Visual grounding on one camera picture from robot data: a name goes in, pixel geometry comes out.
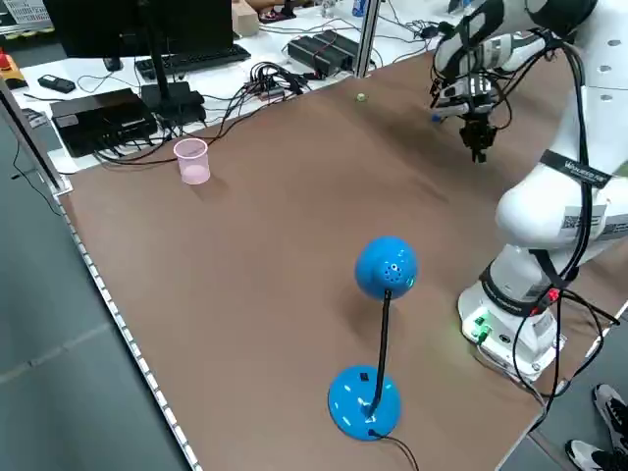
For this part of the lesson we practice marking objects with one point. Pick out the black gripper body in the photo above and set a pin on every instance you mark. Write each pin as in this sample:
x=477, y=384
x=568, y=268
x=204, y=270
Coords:
x=478, y=127

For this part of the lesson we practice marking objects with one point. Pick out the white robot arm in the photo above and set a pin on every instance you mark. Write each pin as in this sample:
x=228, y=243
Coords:
x=535, y=221

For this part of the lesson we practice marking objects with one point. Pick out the blue desk lamp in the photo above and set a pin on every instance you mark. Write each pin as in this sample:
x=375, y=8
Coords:
x=385, y=267

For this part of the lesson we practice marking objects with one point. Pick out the black finned power supply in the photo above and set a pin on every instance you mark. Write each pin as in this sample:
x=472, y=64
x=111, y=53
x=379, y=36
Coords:
x=343, y=43
x=319, y=56

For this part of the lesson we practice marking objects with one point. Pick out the blue white bottle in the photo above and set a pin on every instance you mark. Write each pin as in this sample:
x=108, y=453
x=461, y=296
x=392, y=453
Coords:
x=359, y=6

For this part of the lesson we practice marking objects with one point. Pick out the brown cardboard box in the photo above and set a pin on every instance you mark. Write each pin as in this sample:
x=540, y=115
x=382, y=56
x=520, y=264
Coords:
x=244, y=19

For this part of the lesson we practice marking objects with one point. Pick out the pink plastic cup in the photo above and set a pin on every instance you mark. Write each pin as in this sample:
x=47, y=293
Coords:
x=192, y=169

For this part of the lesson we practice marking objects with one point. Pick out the black keyboard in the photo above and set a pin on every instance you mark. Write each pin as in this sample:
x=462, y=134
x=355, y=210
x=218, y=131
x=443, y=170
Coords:
x=196, y=58

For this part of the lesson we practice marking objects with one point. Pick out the person's foot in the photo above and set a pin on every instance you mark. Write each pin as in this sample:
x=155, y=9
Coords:
x=611, y=417
x=593, y=456

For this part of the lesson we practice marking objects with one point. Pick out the black computer monitor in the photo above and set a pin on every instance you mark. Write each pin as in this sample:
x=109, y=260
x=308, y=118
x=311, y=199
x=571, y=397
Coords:
x=137, y=24

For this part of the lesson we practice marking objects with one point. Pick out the black computer mouse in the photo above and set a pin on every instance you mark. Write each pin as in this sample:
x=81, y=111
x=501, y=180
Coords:
x=113, y=64

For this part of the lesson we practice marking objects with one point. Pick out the flat black electronics box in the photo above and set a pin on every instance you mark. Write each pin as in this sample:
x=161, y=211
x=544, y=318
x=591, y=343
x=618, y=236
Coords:
x=103, y=118

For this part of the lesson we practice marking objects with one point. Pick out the small black handheld device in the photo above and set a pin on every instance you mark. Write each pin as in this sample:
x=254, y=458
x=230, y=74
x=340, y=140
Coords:
x=56, y=83

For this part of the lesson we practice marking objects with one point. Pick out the red emergency stop button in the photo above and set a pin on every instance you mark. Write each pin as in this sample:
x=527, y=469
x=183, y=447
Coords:
x=4, y=61

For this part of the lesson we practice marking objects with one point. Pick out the aluminium frame post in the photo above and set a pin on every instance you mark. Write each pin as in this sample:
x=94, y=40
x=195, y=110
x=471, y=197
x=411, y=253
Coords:
x=29, y=132
x=367, y=39

